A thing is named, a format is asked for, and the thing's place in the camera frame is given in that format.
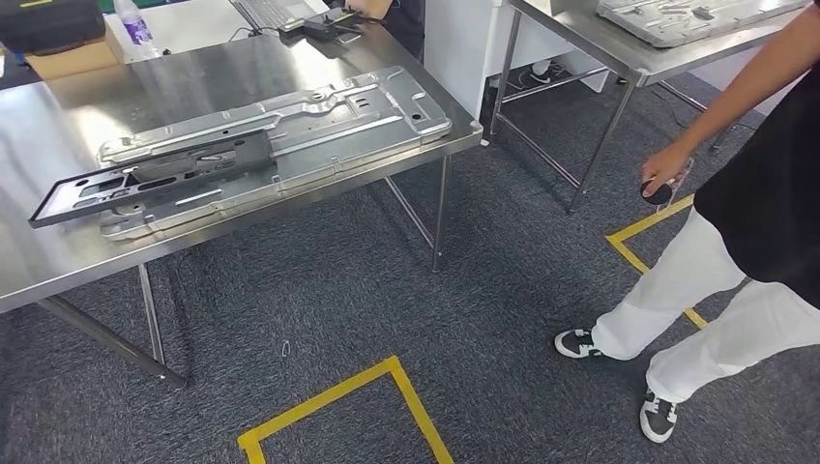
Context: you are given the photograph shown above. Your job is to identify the stamped silver metal panel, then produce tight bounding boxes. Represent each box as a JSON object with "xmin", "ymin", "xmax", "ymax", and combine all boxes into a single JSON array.
[
  {"xmin": 96, "ymin": 65, "xmax": 454, "ymax": 242},
  {"xmin": 596, "ymin": 0, "xmax": 811, "ymax": 49}
]

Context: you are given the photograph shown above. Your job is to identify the black round handheld device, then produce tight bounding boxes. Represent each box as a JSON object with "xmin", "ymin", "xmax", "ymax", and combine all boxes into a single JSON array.
[{"xmin": 640, "ymin": 157, "xmax": 696, "ymax": 214}]

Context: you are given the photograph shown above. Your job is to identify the white desk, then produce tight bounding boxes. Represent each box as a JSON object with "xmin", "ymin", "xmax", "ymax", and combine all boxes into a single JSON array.
[
  {"xmin": 102, "ymin": 0, "xmax": 331, "ymax": 66},
  {"xmin": 423, "ymin": 0, "xmax": 610, "ymax": 123}
]

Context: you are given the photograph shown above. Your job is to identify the grey laptop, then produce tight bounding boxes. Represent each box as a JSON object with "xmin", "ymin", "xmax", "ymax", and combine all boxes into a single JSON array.
[{"xmin": 227, "ymin": 0, "xmax": 322, "ymax": 32}]

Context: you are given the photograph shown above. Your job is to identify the cardboard box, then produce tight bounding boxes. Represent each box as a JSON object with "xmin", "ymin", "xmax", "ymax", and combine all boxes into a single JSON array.
[{"xmin": 24, "ymin": 25, "xmax": 126, "ymax": 82}]

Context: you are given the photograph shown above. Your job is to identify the clear bottle purple label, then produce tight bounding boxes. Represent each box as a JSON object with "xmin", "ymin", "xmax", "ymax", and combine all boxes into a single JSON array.
[{"xmin": 113, "ymin": 0, "xmax": 161, "ymax": 62}]

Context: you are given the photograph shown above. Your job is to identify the black carrying case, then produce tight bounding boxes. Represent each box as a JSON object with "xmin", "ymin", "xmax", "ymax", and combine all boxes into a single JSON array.
[{"xmin": 0, "ymin": 0, "xmax": 107, "ymax": 56}]

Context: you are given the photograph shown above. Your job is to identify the black controller with antennas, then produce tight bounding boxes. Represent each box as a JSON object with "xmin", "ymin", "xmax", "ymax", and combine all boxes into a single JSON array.
[{"xmin": 278, "ymin": 6, "xmax": 386, "ymax": 44}]

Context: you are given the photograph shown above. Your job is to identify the stainless steel table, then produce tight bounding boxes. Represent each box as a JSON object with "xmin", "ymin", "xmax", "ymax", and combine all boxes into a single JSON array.
[{"xmin": 489, "ymin": 0, "xmax": 820, "ymax": 216}]

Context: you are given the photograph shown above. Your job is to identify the black plastic frame part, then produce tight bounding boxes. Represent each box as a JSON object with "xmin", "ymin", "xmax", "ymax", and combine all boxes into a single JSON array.
[{"xmin": 28, "ymin": 129, "xmax": 277, "ymax": 230}]

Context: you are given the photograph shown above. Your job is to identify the person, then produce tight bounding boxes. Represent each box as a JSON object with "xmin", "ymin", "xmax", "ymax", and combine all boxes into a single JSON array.
[{"xmin": 342, "ymin": 0, "xmax": 427, "ymax": 62}]

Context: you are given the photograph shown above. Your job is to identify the stainless steel workbench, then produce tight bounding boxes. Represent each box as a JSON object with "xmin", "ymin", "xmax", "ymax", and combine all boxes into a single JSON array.
[{"xmin": 0, "ymin": 22, "xmax": 484, "ymax": 389}]

